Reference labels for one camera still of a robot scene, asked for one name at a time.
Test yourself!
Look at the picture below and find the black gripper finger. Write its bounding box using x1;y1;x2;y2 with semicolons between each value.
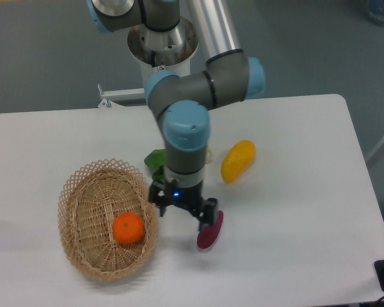
148;180;167;217
196;198;218;232

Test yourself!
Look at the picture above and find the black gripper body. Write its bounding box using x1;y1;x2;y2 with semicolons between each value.
161;180;203;217

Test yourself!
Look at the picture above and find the orange fruit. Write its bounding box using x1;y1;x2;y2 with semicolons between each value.
112;212;145;244

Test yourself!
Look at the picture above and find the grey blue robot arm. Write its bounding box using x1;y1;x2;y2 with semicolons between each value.
87;1;266;228

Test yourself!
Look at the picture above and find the woven wicker basket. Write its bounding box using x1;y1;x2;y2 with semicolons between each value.
58;159;159;281

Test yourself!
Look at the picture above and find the purple sweet potato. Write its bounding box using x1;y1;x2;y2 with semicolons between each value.
196;210;224;249

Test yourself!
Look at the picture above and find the green bok choy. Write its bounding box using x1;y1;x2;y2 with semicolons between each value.
144;144;211;188

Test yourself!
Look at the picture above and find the yellow mango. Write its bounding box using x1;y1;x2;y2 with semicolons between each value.
221;139;257;184

